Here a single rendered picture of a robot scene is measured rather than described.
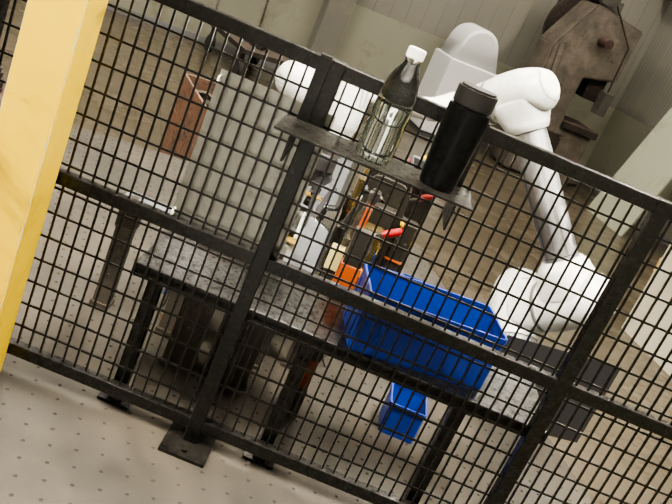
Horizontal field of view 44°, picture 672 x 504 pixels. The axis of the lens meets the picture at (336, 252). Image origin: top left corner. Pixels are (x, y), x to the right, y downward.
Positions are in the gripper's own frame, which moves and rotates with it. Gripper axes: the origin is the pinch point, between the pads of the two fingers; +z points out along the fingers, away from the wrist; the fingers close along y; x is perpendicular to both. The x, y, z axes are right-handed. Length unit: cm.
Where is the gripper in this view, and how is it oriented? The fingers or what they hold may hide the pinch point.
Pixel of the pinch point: (295, 223)
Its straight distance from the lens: 215.7
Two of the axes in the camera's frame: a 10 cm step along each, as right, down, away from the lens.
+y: -9.2, -4.0, -0.3
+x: -1.1, 3.1, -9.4
